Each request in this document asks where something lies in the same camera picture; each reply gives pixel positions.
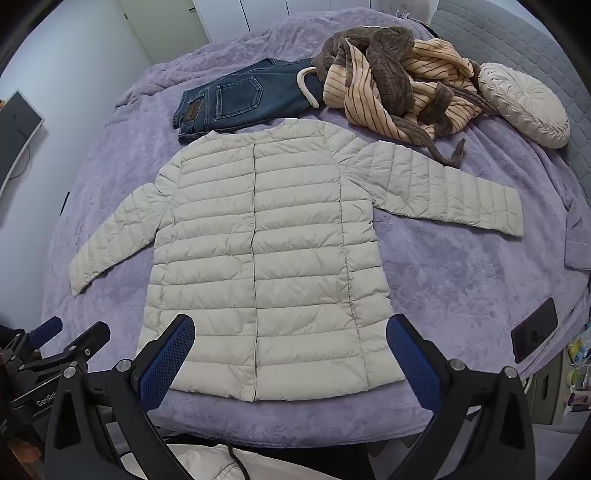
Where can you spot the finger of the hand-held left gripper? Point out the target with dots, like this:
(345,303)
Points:
(87,338)
(46,329)

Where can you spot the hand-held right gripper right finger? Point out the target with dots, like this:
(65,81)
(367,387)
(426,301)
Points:
(413,364)

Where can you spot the person's white padded jacket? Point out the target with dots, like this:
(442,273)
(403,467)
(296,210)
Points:
(277,464)

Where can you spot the dark smartphone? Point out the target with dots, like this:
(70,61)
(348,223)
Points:
(535,330)

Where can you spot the curved white-framed monitor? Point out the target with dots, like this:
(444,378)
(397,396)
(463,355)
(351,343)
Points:
(16,124)

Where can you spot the blue jeans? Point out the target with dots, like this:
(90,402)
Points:
(231,101)

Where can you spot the round cream pleated pillow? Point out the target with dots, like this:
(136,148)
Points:
(521,101)

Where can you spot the cream puffer jacket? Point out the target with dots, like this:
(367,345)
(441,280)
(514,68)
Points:
(277,230)

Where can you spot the purple embossed blanket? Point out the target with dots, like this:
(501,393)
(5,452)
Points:
(438,277)

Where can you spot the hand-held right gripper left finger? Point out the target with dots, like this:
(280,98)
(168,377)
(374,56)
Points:
(171,364)

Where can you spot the colourful small containers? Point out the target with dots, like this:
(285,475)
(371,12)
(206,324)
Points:
(579,369)

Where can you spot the black wall strip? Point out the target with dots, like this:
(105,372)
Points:
(64,203)

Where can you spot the white wardrobe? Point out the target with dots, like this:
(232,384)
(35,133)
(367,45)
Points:
(161,23)

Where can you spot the brown striped fleece robe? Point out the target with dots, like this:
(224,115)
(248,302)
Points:
(369,92)

